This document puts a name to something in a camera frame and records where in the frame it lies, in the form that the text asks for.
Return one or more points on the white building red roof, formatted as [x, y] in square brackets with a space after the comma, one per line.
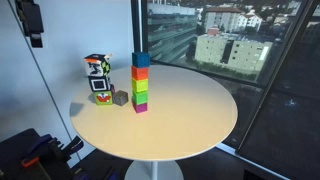
[230, 18]

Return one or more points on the yellow-green foam cube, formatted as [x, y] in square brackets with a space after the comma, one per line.
[140, 85]

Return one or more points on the white table pedestal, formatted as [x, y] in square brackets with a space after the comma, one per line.
[154, 170]

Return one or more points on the small grey cube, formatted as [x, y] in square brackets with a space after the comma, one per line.
[120, 98]

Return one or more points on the black window mullion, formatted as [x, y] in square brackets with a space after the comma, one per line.
[136, 30]

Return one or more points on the black equipment pile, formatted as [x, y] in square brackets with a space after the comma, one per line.
[30, 156]

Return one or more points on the green foam cube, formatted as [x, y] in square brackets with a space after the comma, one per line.
[140, 97]

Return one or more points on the thin grey wall pole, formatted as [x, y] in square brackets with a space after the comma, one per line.
[40, 70]

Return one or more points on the black slanted window frame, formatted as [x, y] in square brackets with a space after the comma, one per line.
[276, 80]

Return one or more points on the black plush cube white square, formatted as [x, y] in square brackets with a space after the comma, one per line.
[98, 84]

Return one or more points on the green plush cube red print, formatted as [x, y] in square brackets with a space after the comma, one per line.
[103, 98]

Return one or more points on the orange foam cube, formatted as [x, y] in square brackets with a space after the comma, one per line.
[139, 73]

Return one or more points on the glass office building outside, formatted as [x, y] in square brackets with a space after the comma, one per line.
[170, 30]

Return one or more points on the magenta foam cube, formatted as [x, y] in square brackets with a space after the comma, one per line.
[140, 107]

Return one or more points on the blue foam cube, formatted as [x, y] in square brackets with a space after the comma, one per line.
[141, 60]

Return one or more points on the beige building outside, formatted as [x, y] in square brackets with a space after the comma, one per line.
[233, 53]

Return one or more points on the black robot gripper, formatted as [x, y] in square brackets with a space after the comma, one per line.
[29, 16]

